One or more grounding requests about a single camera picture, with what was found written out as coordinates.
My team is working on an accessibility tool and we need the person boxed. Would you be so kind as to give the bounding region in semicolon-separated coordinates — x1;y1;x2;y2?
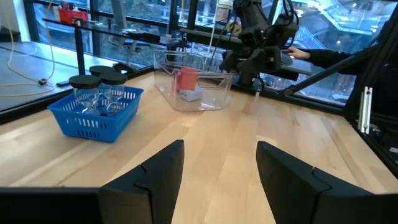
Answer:
306;48;379;75

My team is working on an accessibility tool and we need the red plastic box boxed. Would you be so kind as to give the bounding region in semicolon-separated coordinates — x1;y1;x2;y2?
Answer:
176;67;199;92

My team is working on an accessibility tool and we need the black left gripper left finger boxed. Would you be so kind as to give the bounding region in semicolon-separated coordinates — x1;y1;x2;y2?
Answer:
0;139;185;224

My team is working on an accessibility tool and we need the white bottle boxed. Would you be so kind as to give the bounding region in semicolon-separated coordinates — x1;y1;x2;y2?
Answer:
216;0;234;22

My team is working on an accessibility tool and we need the red storage bin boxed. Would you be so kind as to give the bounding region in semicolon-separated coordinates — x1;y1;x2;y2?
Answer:
57;1;90;25

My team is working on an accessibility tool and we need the black-capped sand hourglass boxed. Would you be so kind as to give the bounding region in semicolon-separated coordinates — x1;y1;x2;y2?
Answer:
89;65;116;78
99;72;128;116
68;74;103;114

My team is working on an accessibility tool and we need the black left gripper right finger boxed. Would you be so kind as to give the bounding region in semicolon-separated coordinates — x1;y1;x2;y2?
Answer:
256;141;398;224

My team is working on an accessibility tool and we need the blue plastic basket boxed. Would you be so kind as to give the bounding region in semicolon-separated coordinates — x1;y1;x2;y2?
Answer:
47;85;144;143

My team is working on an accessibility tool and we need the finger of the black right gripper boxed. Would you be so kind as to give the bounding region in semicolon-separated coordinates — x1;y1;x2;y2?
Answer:
220;50;243;73
265;46;283;73

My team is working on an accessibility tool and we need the clear plastic bin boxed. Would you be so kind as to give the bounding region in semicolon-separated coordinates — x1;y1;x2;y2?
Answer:
153;49;234;113

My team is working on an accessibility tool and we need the person's hand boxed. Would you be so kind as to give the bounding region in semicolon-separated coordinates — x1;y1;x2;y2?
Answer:
287;46;312;60

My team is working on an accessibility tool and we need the cream cable with plug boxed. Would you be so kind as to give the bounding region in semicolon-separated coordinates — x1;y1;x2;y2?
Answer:
0;27;57;97

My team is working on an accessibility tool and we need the silver metal bracket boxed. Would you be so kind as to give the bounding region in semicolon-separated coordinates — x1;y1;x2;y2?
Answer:
357;86;373;135

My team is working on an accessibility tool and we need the black background rig frame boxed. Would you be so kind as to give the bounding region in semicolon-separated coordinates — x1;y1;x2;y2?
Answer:
42;17;187;75

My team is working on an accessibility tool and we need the black frame clamp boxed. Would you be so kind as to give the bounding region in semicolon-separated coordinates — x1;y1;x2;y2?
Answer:
112;62;137;75

